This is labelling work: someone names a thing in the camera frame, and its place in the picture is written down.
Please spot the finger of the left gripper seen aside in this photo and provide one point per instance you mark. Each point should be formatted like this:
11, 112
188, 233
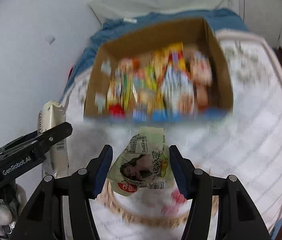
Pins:
48, 136

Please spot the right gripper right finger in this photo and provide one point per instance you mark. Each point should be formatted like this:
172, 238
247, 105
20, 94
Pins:
238, 216

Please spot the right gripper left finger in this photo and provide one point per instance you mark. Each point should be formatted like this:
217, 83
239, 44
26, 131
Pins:
67, 199

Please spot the cream snack packet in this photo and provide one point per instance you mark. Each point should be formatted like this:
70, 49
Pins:
51, 116

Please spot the yellow panda snack bag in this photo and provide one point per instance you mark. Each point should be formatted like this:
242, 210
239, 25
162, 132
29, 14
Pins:
115, 93

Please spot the green white snack packet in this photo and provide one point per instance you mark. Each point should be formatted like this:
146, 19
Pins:
144, 163

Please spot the yellow black noodle packet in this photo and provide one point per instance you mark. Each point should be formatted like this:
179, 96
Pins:
173, 81

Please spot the white floral quilt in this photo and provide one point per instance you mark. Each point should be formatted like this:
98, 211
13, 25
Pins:
246, 143

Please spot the small red snack packet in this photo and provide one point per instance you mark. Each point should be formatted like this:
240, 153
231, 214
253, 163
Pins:
116, 110

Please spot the colourful candy bag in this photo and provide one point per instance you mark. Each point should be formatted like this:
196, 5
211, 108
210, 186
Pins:
144, 82

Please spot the brown snack bag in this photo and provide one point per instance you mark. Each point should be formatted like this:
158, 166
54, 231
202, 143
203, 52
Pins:
200, 74

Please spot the brown cardboard box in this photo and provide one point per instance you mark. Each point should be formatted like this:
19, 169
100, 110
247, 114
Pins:
125, 55

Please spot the white pillow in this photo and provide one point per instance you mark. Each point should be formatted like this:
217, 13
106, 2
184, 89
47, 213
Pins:
161, 0

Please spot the blue bed sheet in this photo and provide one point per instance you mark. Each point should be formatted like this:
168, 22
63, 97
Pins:
218, 19

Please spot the white door with handle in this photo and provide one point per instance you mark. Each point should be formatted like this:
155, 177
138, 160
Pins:
264, 18

